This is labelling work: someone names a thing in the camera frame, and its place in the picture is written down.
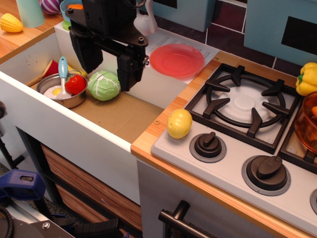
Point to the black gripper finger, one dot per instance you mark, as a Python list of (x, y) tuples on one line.
[(89, 55), (131, 63)]

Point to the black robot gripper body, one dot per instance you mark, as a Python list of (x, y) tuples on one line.
[(107, 25)]

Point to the yellow toy potato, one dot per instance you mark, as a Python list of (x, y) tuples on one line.
[(179, 123)]

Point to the red plastic plate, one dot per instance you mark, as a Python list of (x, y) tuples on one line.
[(177, 60)]

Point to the green toy cabbage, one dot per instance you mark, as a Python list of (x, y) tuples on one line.
[(104, 85)]

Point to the grey toy faucet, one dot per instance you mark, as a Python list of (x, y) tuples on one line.
[(146, 24)]

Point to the red toy strawberry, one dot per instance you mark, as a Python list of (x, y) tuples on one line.
[(75, 84)]

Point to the green cutting board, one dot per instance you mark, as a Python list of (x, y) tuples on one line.
[(66, 25)]

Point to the red yellow toy fruit slice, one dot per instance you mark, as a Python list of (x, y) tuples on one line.
[(52, 68)]

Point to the small steel pot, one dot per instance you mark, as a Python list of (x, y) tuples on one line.
[(54, 80)]

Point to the brown cardboard sink liner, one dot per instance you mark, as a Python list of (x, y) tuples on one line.
[(124, 116)]

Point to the blue plastic bowl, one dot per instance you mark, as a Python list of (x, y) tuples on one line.
[(64, 5)]

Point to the toy fried egg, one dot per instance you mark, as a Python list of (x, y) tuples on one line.
[(54, 92)]

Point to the purple striped toy ball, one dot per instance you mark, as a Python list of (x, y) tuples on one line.
[(50, 6)]

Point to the teal plastic cup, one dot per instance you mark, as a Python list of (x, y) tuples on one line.
[(30, 12)]

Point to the yellow toy corn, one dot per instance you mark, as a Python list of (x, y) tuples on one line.
[(9, 23)]

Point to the small black stove knob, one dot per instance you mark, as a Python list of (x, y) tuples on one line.
[(208, 148)]

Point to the black stove burner grate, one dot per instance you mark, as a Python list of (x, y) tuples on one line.
[(245, 107)]

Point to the blue clamp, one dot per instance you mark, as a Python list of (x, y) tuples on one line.
[(22, 185)]

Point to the large black stove knob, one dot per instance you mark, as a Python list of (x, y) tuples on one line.
[(266, 175)]

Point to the yellow toy bell pepper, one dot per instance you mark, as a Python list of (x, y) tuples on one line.
[(307, 80)]

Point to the orange transparent pot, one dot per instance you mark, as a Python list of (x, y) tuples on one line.
[(306, 122)]

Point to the blue handled spatula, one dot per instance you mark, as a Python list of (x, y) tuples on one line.
[(63, 73)]

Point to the black oven door handle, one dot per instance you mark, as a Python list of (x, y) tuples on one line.
[(175, 226)]

